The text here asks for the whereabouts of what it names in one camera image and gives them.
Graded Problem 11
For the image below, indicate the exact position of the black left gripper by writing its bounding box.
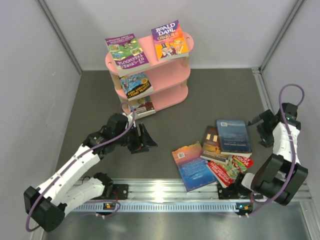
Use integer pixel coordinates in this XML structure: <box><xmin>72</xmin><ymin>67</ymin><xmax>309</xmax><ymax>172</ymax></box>
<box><xmin>114</xmin><ymin>122</ymin><xmax>158</xmax><ymax>154</ymax></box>

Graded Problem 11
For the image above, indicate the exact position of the dark blue paperback book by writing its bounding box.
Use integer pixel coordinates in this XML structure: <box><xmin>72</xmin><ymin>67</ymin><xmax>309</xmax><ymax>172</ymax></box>
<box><xmin>216</xmin><ymin>119</ymin><xmax>252</xmax><ymax>158</ymax></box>

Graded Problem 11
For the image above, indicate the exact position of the yellow Brideshead Revisited book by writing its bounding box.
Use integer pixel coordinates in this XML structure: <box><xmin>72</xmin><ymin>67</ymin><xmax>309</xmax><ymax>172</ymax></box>
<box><xmin>129</xmin><ymin>96</ymin><xmax>156</xmax><ymax>119</ymax></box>

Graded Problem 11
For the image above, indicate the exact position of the brown dark cover book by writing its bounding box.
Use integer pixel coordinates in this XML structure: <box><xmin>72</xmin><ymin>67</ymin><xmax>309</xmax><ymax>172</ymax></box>
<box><xmin>200</xmin><ymin>125</ymin><xmax>230</xmax><ymax>165</ymax></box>

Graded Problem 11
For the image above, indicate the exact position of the red green treehouse book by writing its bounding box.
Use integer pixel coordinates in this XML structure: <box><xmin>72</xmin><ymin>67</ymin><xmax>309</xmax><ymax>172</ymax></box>
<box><xmin>207</xmin><ymin>155</ymin><xmax>254</xmax><ymax>188</ymax></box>

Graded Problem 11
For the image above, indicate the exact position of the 169-storey treehouse book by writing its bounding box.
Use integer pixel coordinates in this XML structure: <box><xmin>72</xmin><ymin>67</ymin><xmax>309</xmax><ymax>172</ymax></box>
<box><xmin>120</xmin><ymin>72</ymin><xmax>154</xmax><ymax>100</ymax></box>

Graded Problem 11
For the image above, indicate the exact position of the blue orange paperback book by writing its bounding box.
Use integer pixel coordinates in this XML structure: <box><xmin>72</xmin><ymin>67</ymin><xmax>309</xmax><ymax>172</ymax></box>
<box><xmin>171</xmin><ymin>142</ymin><xmax>217</xmax><ymax>193</ymax></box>

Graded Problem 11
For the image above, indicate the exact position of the purple 117-storey treehouse book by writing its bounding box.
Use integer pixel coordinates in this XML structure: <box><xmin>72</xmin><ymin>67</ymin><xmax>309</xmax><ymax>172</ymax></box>
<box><xmin>105</xmin><ymin>33</ymin><xmax>150</xmax><ymax>77</ymax></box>

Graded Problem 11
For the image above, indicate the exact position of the orange Roald Dahl book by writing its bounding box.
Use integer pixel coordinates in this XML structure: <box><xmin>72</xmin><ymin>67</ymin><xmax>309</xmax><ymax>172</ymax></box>
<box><xmin>151</xmin><ymin>20</ymin><xmax>189</xmax><ymax>61</ymax></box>

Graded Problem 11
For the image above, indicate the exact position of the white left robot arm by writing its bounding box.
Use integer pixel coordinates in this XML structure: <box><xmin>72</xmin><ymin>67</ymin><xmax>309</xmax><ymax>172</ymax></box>
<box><xmin>23</xmin><ymin>112</ymin><xmax>157</xmax><ymax>232</ymax></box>

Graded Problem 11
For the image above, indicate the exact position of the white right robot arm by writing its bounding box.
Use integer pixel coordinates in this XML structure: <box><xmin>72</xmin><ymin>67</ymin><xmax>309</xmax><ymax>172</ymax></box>
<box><xmin>218</xmin><ymin>102</ymin><xmax>308</xmax><ymax>206</ymax></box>

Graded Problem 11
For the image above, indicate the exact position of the pink three-tier shelf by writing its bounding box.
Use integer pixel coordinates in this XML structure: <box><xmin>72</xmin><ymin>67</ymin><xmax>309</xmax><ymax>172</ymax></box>
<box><xmin>105</xmin><ymin>32</ymin><xmax>194</xmax><ymax>112</ymax></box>

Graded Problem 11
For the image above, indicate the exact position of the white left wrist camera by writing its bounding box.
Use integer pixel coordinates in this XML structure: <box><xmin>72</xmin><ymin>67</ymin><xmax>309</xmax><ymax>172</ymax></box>
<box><xmin>122</xmin><ymin>112</ymin><xmax>136</xmax><ymax>129</ymax></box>

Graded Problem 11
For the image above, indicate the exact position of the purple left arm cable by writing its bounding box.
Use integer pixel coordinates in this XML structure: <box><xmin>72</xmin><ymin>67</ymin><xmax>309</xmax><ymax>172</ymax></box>
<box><xmin>25</xmin><ymin>101</ymin><xmax>137</xmax><ymax>233</ymax></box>

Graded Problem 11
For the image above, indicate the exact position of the aluminium mounting rail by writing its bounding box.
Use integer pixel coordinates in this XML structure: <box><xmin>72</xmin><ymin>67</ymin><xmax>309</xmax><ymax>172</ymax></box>
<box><xmin>39</xmin><ymin>178</ymin><xmax>313</xmax><ymax>213</ymax></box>

